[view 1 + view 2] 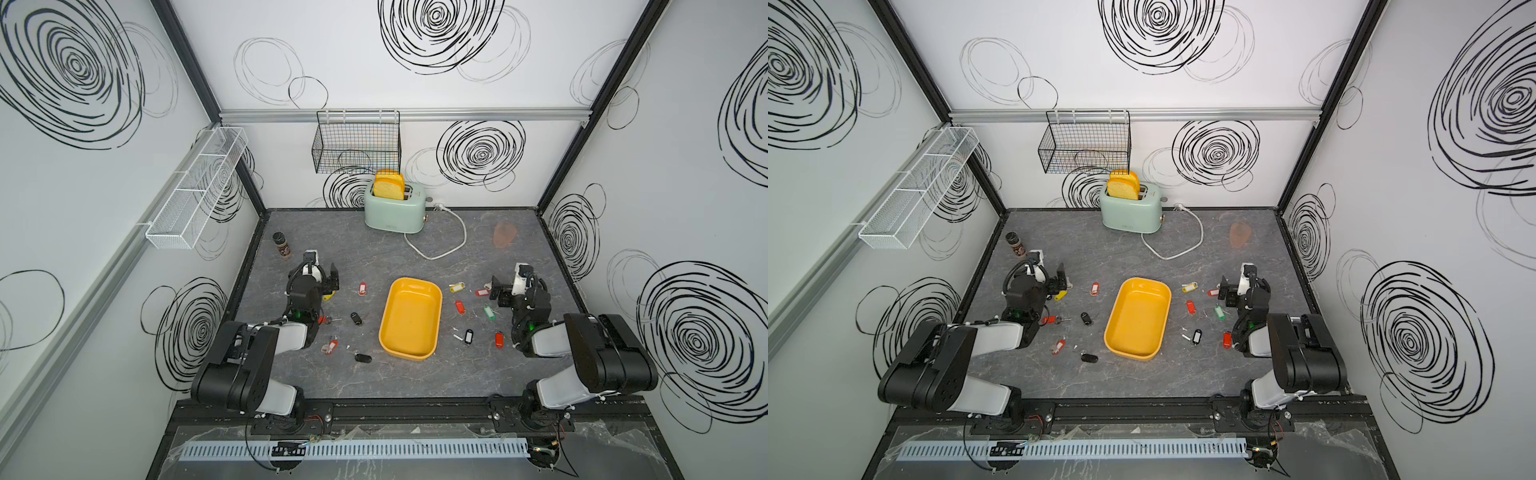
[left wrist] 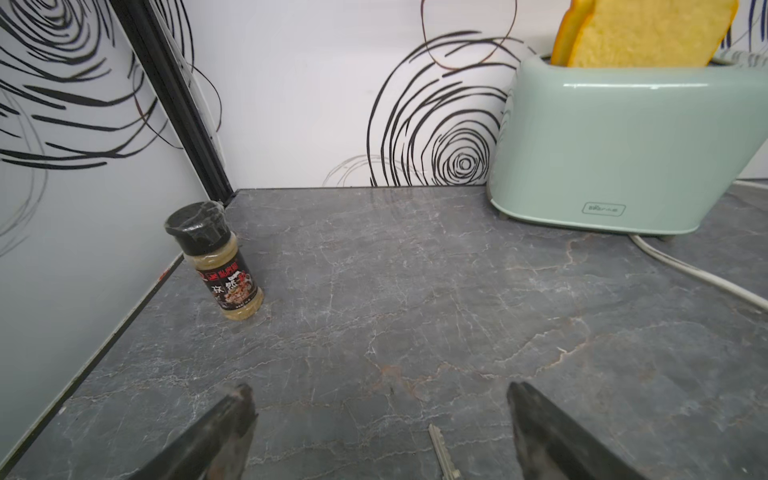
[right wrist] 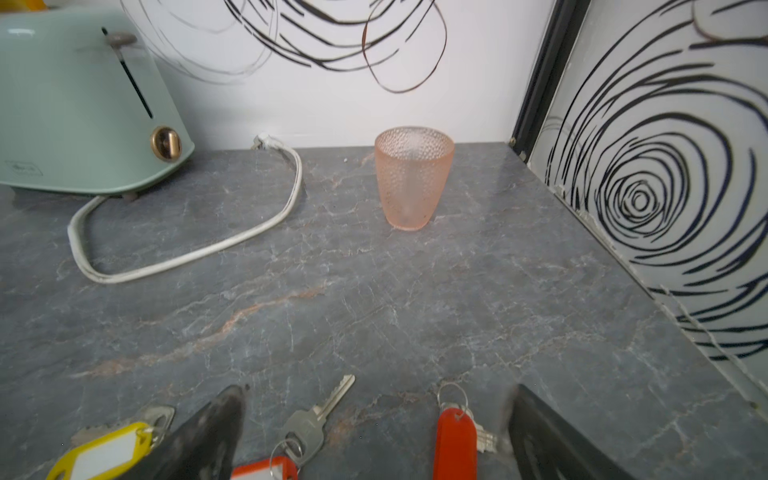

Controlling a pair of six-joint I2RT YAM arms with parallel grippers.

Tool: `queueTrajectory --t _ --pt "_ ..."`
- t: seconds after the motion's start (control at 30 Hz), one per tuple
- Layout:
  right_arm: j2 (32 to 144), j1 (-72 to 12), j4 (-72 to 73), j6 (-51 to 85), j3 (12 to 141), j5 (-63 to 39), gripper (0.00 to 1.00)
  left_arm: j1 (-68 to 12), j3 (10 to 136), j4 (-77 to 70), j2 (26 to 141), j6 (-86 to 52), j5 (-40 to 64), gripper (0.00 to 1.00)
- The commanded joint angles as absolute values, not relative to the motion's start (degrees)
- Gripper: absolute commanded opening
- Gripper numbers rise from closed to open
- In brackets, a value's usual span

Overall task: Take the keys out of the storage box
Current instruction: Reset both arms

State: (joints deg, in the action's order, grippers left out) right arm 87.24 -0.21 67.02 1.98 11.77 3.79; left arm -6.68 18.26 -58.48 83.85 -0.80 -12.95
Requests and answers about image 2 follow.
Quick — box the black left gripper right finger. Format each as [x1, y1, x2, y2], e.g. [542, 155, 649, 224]
[506, 382, 645, 480]

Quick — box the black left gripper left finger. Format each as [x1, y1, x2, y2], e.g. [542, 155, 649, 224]
[131, 383, 258, 479]

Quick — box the silver key on table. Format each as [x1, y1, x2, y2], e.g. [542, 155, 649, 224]
[428, 424, 461, 480]

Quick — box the spice bottle black cap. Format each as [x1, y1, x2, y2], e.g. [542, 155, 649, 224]
[164, 200, 265, 322]

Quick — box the mint green toaster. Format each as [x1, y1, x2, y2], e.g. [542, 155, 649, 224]
[487, 52, 767, 236]

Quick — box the yellow toast slice front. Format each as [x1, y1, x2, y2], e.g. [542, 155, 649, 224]
[565, 1, 739, 68]

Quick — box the orange toast slice back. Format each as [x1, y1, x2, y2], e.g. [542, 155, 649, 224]
[550, 0, 595, 67]

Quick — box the white toaster power cable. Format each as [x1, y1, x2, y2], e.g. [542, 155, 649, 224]
[628, 233, 768, 313]

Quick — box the black corner frame post left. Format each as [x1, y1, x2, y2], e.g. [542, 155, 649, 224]
[111, 1, 235, 205]

